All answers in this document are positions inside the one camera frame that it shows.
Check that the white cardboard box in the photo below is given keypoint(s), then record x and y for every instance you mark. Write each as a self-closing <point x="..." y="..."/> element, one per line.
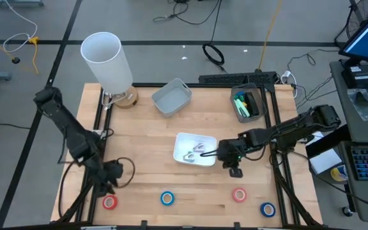
<point x="324" y="161"/>

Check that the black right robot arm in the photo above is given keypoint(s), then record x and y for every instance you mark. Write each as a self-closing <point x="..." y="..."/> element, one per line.
<point x="292" y="127"/>

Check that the clear plastic bag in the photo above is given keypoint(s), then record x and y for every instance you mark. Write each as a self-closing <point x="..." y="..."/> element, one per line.
<point x="363" y="103"/>

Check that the black mini computer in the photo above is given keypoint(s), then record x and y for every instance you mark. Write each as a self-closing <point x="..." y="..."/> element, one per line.
<point x="359" y="76"/>

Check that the dark grey translucent bin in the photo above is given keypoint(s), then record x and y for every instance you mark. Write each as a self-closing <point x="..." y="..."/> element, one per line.
<point x="262" y="107"/>

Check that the white plastic bin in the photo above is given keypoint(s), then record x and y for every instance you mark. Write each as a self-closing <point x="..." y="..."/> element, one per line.
<point x="184" y="142"/>

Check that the black floor fan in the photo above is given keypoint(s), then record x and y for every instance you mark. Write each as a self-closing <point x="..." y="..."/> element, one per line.
<point x="358" y="22"/>

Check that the white shade table lamp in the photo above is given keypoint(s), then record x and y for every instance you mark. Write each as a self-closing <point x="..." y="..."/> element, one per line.
<point x="107" y="64"/>

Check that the black table clamp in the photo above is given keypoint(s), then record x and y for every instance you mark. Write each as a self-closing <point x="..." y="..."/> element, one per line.
<point x="144" y="224"/>
<point x="237" y="225"/>

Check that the silver aluminium bracket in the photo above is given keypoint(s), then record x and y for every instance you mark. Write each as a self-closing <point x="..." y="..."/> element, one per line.
<point x="271" y="228"/>
<point x="97" y="228"/>

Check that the red tape roll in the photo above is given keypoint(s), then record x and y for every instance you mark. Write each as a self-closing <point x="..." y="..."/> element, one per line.
<point x="104" y="202"/>

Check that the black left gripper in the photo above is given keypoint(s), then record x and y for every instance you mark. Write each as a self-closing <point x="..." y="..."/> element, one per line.
<point x="111" y="174"/>

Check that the light blue tape roll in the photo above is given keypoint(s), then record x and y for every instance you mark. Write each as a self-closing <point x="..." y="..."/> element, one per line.
<point x="162" y="198"/>

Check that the dark blue tape roll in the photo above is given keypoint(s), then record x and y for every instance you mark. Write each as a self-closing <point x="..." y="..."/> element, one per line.
<point x="262" y="210"/>

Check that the light grey plastic bin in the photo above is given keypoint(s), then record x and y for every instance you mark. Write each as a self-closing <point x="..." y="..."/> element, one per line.
<point x="171" y="99"/>

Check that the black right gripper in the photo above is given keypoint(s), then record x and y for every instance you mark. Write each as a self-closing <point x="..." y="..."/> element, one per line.
<point x="231" y="153"/>

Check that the white power adapter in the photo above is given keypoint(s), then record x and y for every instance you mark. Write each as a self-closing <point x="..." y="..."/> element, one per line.
<point x="287" y="76"/>

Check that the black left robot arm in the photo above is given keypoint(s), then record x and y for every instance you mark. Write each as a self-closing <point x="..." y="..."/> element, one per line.
<point x="65" y="124"/>

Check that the pink tape roll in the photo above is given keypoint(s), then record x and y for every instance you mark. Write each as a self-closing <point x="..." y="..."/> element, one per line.
<point x="234" y="195"/>

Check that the black aluminium rig frame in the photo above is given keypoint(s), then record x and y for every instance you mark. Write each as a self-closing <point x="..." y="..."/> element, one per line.
<point x="203" y="85"/>

